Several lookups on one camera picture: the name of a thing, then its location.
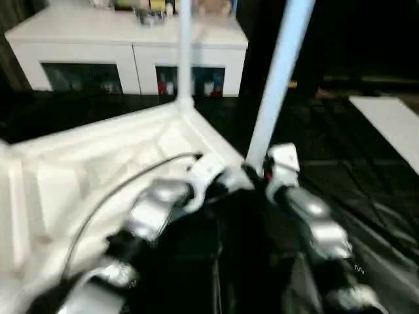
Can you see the white plastic table leg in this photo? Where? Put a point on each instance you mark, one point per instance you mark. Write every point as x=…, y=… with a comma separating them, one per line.
x=185, y=52
x=278, y=72

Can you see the white plastic table top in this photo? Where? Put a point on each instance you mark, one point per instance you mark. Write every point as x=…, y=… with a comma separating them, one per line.
x=65, y=170

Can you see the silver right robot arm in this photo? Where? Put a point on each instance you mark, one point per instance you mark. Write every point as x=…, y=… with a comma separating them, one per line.
x=314, y=222

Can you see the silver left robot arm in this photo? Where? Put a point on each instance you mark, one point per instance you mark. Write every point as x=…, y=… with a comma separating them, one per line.
x=150, y=209

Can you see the small yellow label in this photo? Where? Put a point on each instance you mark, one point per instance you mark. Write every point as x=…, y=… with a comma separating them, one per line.
x=292, y=84

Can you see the black mat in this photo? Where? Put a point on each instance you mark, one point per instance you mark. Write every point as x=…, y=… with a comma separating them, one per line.
x=366, y=196

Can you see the black cabinet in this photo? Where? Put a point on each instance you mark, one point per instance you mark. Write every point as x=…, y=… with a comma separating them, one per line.
x=353, y=33

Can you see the white sideboard with glass doors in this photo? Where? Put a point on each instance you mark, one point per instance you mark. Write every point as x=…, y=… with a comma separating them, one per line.
x=98, y=39

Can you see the grey curtain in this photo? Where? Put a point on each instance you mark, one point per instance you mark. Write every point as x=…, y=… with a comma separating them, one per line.
x=8, y=72

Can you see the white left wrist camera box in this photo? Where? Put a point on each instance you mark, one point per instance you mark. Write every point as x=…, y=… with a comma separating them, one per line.
x=204, y=171

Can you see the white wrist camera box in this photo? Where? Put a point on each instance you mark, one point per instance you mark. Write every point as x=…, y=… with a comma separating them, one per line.
x=283, y=163
x=204, y=171

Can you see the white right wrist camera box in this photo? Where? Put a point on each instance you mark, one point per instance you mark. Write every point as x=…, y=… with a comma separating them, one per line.
x=283, y=163

